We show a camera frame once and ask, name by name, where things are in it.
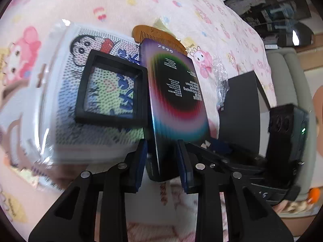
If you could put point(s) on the pink cartoon printed blanket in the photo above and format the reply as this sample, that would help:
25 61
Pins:
126 0

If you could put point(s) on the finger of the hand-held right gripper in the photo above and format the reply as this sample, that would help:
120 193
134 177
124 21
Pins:
242 162

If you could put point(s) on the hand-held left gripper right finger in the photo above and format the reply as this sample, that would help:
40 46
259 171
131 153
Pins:
183 166

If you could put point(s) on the black square frame case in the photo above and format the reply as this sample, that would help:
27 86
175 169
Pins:
111 119

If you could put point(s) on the small orange object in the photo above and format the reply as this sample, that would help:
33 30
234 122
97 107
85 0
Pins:
313 195

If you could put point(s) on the dark glass cabinet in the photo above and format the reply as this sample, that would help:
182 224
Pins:
272 10

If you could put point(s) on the person's right hand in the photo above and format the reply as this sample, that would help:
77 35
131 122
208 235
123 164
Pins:
285 208

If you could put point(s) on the cartoon bead art packet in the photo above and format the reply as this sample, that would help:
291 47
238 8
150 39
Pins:
63 85

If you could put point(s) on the small yellowish wrapper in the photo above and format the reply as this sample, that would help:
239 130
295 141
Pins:
161 22

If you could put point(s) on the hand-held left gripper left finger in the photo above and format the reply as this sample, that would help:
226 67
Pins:
141 161

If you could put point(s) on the beige sofa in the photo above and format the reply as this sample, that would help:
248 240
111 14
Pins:
285 80

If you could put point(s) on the black storage container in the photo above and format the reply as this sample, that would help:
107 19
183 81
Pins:
239 111

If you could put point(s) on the clear crinkled plastic wrap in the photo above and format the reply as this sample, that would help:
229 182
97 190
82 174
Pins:
219 73

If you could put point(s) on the purple rainbow gradient box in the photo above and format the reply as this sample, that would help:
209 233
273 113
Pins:
176 93

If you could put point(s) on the brown wooden comb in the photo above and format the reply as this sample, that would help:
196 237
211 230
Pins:
151 32

